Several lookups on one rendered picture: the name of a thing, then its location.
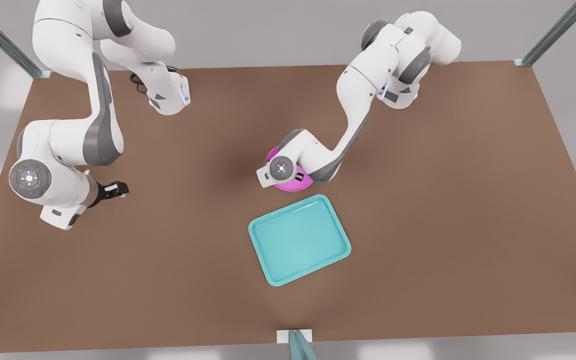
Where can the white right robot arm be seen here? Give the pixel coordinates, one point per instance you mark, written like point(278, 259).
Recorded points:
point(58, 135)

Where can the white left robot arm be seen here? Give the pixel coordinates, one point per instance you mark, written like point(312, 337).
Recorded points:
point(368, 85)

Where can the magenta round plate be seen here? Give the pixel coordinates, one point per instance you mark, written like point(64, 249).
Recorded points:
point(288, 185)

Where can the teal rectangular tray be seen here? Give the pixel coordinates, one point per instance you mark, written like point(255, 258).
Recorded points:
point(299, 240)

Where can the silver frame post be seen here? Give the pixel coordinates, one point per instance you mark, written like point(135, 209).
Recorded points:
point(553, 35)
point(298, 346)
point(5, 42)

